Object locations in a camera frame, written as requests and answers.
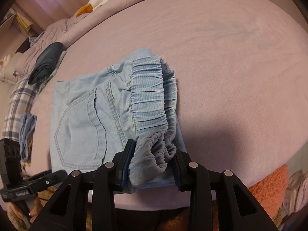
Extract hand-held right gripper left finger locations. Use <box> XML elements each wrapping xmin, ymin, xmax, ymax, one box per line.
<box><xmin>36</xmin><ymin>139</ymin><xmax>137</xmax><ymax>231</ymax></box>

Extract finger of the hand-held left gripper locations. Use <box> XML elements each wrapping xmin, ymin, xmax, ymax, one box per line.
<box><xmin>26</xmin><ymin>169</ymin><xmax>68</xmax><ymax>191</ymax></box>

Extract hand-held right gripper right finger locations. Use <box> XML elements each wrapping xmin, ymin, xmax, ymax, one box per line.
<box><xmin>172</xmin><ymin>149</ymin><xmax>270</xmax><ymax>231</ymax></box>

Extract light blue denim pants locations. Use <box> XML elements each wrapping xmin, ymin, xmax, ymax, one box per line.
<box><xmin>49</xmin><ymin>49</ymin><xmax>187</xmax><ymax>194</ymax></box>

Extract person's left hand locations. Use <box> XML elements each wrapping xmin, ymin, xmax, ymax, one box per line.
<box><xmin>28</xmin><ymin>193</ymin><xmax>49</xmax><ymax>223</ymax></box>

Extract beige printed cloth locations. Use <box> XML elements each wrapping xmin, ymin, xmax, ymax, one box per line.
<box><xmin>20</xmin><ymin>137</ymin><xmax>33</xmax><ymax>167</ymax></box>

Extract blue jeans pile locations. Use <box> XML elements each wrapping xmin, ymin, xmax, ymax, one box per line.
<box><xmin>19</xmin><ymin>113</ymin><xmax>38</xmax><ymax>162</ymax></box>

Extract plaid cloth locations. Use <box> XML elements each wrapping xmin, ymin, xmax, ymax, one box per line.
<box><xmin>2</xmin><ymin>74</ymin><xmax>40</xmax><ymax>140</ymax></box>

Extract beige pillow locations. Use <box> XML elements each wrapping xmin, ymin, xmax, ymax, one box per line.
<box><xmin>0</xmin><ymin>53</ymin><xmax>24</xmax><ymax>85</ymax></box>

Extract grey-green folded cloth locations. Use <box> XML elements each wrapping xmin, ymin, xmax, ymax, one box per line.
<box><xmin>36</xmin><ymin>50</ymin><xmax>67</xmax><ymax>94</ymax></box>

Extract dark folded jeans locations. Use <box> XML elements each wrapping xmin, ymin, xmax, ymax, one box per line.
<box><xmin>28</xmin><ymin>42</ymin><xmax>66</xmax><ymax>86</ymax></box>

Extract pink bed sheet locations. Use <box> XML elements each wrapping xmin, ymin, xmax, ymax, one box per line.
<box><xmin>31</xmin><ymin>0</ymin><xmax>308</xmax><ymax>210</ymax></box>

